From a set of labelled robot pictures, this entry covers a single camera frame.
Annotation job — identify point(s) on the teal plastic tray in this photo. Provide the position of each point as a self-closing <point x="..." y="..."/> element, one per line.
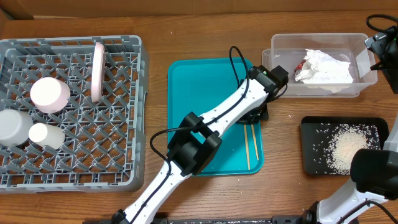
<point x="198" y="86"/>

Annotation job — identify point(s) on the white cup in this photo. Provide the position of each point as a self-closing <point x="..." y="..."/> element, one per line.
<point x="46" y="135"/>

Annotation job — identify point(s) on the wooden chopstick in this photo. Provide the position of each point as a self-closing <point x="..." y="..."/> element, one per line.
<point x="255" y="142"/>
<point x="247" y="146"/>

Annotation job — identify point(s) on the black tray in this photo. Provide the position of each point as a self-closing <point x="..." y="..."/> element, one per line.
<point x="307" y="130"/>

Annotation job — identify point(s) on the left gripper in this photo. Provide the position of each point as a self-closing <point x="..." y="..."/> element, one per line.
<point x="263" y="113"/>

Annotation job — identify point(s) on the red snack wrapper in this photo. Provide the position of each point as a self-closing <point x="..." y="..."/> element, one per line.
<point x="298" y="69"/>

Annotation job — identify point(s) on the clear plastic bin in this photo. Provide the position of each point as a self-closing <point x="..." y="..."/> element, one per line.
<point x="288" y="51"/>

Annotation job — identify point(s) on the large white plate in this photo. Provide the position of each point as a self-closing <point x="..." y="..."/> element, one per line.
<point x="97" y="73"/>

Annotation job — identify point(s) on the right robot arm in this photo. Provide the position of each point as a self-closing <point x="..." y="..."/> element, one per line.
<point x="373" y="177"/>

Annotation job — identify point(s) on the pile of rice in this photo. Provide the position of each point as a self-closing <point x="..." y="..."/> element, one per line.
<point x="336" y="144"/>

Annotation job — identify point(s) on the grey saucer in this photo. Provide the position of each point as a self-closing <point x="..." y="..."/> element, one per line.
<point x="15" y="127"/>

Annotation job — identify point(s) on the white napkin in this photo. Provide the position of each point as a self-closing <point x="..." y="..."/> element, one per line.
<point x="323" y="71"/>

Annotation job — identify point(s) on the grey dishwasher rack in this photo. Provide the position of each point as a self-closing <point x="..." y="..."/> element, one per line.
<point x="104" y="147"/>

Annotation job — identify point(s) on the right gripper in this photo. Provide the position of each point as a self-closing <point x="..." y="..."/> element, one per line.
<point x="388" y="52"/>

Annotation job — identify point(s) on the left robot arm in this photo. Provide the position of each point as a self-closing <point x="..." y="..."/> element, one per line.
<point x="197" y="139"/>

